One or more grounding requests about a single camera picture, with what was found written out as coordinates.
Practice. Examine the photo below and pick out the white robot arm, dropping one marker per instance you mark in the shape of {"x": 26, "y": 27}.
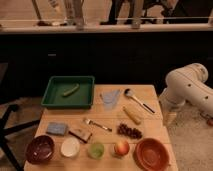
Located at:
{"x": 187, "y": 84}

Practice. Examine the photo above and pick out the orange bowl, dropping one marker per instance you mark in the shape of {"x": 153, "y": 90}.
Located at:
{"x": 151, "y": 155}

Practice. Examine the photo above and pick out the purple bowl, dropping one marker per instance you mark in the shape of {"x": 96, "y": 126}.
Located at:
{"x": 40, "y": 150}

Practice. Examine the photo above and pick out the green pickle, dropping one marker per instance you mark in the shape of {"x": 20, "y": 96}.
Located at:
{"x": 71, "y": 91}

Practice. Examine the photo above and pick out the silver fork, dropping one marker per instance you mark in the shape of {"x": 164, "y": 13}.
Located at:
{"x": 90, "y": 122}

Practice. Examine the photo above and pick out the green plastic tray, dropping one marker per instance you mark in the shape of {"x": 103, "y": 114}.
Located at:
{"x": 81, "y": 99}

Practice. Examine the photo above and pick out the dark purple grapes bunch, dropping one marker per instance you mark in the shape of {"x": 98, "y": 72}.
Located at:
{"x": 132, "y": 133}

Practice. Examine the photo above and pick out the wooden cutting board table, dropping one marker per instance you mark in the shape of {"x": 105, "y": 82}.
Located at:
{"x": 151, "y": 126}

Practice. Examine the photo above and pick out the brown wooden brush block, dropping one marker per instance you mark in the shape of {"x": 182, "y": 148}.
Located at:
{"x": 82, "y": 135}

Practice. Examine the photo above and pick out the blue sponge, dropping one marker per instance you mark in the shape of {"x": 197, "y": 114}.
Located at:
{"x": 54, "y": 128}

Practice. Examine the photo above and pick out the green cup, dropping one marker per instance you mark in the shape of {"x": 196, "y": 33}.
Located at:
{"x": 96, "y": 150}

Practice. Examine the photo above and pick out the black office chair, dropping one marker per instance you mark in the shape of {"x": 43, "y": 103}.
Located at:
{"x": 4, "y": 132}

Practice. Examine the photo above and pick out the metal spoon black handle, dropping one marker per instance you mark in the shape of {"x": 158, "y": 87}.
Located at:
{"x": 129, "y": 93}

